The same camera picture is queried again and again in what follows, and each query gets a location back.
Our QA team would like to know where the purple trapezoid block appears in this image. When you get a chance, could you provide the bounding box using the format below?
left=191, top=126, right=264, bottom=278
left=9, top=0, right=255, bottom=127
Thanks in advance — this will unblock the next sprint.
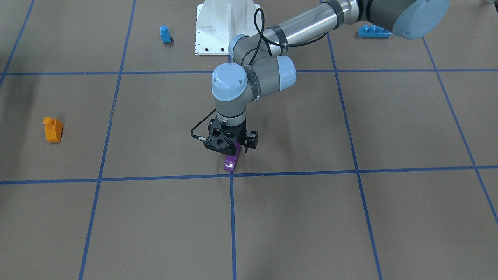
left=223, top=141, right=241, bottom=172

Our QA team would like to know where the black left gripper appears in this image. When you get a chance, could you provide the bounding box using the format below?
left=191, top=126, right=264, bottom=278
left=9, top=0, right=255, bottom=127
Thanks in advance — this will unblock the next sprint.
left=204, top=118, right=258, bottom=156

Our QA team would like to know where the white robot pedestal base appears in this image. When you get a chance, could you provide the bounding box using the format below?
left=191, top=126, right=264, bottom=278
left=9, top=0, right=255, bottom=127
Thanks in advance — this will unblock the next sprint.
left=195, top=0, right=260, bottom=56

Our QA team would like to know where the long blue four-stud block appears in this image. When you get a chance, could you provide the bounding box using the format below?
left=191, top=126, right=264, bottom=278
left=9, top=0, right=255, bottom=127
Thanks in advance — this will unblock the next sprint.
left=358, top=25, right=392, bottom=38

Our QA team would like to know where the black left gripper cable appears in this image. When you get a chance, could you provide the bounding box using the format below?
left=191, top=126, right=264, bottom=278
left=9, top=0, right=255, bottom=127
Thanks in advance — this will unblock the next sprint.
left=191, top=8, right=331, bottom=141

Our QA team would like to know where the orange trapezoid block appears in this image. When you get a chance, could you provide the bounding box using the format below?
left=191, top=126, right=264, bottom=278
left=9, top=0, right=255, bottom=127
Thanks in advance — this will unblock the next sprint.
left=43, top=117, right=63, bottom=142

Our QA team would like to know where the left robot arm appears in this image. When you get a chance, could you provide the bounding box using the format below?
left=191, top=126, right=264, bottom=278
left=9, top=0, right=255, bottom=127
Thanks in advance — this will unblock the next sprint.
left=191, top=0, right=450, bottom=156

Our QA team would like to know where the small blue block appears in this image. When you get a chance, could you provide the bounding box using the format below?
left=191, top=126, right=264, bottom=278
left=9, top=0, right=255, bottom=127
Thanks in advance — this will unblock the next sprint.
left=160, top=25, right=172, bottom=43

